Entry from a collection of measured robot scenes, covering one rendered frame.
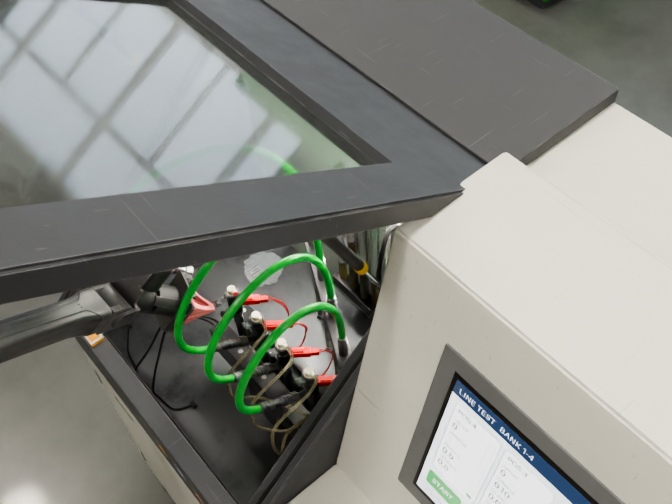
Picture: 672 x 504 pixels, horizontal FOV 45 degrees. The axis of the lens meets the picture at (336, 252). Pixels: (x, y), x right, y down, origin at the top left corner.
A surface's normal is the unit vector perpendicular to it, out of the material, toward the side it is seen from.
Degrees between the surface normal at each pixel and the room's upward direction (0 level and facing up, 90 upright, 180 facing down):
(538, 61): 0
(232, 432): 0
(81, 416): 0
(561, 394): 76
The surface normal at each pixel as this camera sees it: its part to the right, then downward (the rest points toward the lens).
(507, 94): -0.04, -0.61
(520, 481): -0.76, 0.36
